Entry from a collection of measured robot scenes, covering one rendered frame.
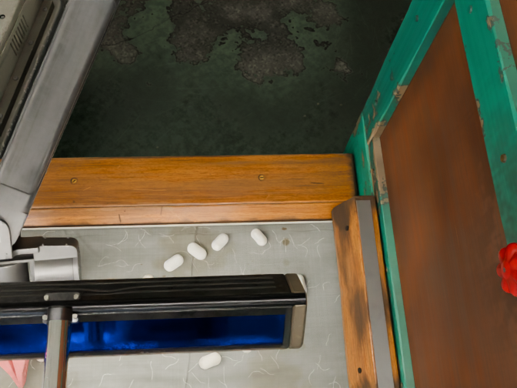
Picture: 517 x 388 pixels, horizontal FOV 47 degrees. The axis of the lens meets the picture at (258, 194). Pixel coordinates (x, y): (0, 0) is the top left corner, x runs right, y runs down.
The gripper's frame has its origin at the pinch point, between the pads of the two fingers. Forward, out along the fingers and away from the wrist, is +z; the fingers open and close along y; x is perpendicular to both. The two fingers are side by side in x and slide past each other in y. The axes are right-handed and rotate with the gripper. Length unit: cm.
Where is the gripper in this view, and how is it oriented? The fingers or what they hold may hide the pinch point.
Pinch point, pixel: (21, 380)
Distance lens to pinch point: 97.9
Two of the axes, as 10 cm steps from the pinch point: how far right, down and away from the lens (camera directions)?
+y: 10.0, -0.2, 0.8
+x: -0.9, -3.1, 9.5
